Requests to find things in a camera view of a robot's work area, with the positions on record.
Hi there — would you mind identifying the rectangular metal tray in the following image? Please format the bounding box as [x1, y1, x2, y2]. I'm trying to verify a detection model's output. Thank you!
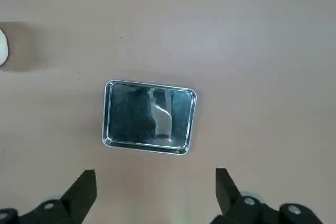
[101, 79, 198, 156]

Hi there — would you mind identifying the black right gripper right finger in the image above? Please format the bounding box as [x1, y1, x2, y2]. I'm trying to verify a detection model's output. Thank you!
[211, 167, 325, 224]

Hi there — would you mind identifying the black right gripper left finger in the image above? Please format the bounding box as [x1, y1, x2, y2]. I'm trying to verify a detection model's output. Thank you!
[0, 169, 97, 224]

